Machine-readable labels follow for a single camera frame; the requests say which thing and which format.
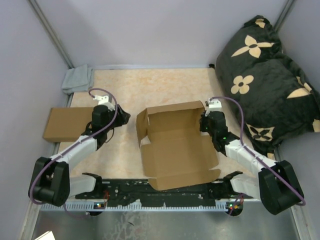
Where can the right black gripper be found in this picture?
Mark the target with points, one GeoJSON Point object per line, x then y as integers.
{"type": "Point", "coordinates": [204, 118]}

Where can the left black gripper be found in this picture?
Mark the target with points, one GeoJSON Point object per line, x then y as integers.
{"type": "Point", "coordinates": [122, 117]}

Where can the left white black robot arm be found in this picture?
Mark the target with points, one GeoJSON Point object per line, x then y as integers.
{"type": "Point", "coordinates": [51, 182]}

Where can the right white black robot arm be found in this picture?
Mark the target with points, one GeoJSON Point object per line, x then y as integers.
{"type": "Point", "coordinates": [274, 183]}

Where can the small closed cardboard box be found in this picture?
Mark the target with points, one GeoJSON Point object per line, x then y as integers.
{"type": "Point", "coordinates": [66, 124]}

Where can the grey folded cloth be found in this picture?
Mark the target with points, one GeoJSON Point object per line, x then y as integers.
{"type": "Point", "coordinates": [79, 79]}

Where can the black floral pillow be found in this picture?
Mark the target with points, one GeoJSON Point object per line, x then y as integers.
{"type": "Point", "coordinates": [275, 100]}

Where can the white paper corner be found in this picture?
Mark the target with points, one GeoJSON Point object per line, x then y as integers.
{"type": "Point", "coordinates": [48, 235]}

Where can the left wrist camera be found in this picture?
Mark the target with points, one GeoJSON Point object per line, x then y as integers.
{"type": "Point", "coordinates": [105, 100]}

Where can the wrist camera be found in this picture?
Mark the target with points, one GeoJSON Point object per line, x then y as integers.
{"type": "Point", "coordinates": [213, 104]}
{"type": "Point", "coordinates": [105, 100]}

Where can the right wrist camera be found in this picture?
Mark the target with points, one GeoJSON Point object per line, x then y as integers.
{"type": "Point", "coordinates": [213, 104]}

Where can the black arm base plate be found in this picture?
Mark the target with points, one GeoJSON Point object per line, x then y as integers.
{"type": "Point", "coordinates": [122, 192]}

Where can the aluminium frame rail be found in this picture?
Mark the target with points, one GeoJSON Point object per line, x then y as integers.
{"type": "Point", "coordinates": [97, 206]}

